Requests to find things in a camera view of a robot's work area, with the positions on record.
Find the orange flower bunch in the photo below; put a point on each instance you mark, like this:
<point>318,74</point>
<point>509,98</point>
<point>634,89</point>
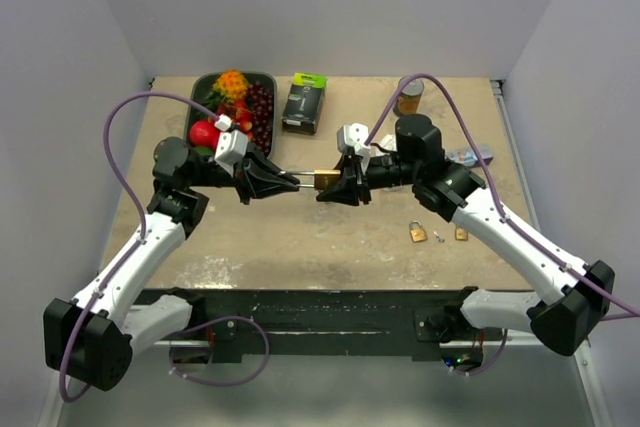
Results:
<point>231,86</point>

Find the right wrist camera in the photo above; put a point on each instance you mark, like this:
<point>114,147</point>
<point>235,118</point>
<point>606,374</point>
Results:
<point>354,136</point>

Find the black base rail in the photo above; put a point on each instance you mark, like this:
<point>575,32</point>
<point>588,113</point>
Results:
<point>230,324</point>

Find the large brass padlock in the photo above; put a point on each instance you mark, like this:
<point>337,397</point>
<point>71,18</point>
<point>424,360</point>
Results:
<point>318,180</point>

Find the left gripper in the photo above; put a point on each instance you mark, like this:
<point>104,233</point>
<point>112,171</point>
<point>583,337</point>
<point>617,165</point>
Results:
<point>249,186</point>

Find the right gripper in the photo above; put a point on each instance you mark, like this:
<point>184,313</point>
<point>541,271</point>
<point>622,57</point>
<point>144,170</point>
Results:
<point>353,190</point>

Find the green fruit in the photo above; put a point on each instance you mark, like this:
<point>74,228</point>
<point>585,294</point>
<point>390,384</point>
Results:
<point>203,151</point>

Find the long shackle brass padlock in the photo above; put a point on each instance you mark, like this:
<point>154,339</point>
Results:
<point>461,234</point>

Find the dark red grapes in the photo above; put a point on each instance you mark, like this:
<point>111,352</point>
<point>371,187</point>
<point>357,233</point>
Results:
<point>260,99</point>

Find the black green razor box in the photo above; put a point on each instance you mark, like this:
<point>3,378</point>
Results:
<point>304,104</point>

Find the white toilet paper roll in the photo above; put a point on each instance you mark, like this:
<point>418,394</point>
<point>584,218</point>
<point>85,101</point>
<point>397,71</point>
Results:
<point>388,142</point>

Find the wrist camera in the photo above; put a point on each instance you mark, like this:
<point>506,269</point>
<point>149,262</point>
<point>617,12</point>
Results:
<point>232,144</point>
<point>354,136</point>

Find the small silver key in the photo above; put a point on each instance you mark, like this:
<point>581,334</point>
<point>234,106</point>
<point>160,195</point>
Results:
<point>439,236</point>

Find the red strawberries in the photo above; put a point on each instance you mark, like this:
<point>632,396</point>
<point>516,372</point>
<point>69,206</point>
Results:
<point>240,113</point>

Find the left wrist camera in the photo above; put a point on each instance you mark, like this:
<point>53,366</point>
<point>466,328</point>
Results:
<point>232,144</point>

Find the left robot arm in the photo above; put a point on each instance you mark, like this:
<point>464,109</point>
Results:
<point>94,337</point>

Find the grey fruit tray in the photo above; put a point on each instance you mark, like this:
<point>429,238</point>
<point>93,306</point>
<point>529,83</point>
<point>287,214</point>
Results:
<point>203,95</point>

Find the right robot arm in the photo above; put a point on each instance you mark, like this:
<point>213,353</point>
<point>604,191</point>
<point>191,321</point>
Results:
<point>568,296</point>

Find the small brass padlock with key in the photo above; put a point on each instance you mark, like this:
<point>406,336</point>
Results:
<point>417,232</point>

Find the orange label tin can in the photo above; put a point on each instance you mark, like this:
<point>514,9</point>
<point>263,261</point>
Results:
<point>409,97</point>

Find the red apple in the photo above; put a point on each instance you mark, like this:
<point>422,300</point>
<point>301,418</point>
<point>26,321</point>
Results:
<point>204,134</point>

